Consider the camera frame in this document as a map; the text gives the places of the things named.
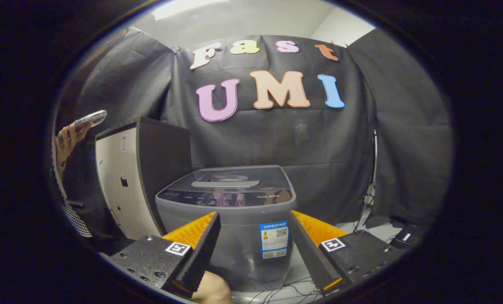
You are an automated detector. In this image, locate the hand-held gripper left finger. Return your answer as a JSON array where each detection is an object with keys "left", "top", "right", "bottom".
[{"left": 107, "top": 211, "right": 222, "bottom": 298}]

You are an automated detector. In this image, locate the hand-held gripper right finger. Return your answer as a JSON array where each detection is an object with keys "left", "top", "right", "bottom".
[{"left": 287, "top": 210, "right": 405, "bottom": 295}]

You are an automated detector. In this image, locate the grey washing machine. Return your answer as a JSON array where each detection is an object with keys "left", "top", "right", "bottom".
[{"left": 155, "top": 166, "right": 297, "bottom": 292}]

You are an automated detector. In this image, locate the smartphone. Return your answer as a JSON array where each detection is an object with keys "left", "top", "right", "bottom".
[{"left": 58, "top": 110, "right": 108, "bottom": 140}]

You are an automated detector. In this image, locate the metal light stand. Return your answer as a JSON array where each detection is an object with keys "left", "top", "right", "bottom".
[{"left": 353, "top": 131, "right": 379, "bottom": 231}]

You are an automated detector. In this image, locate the beige and black cabinet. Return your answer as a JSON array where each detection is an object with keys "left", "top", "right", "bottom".
[{"left": 95, "top": 117, "right": 193, "bottom": 241}]

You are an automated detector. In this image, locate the black box with white label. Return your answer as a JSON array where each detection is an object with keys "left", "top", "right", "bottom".
[{"left": 389, "top": 224, "right": 423, "bottom": 250}]

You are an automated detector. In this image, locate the black backdrop cloth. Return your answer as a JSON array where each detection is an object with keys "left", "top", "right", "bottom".
[{"left": 57, "top": 26, "right": 452, "bottom": 228}]

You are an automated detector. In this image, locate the person's checkered clothing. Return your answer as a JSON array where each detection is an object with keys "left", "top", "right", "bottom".
[{"left": 51, "top": 139, "right": 92, "bottom": 238}]

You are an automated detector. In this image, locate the tangle of floor cables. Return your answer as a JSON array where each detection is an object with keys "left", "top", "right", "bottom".
[{"left": 247, "top": 277, "right": 324, "bottom": 304}]

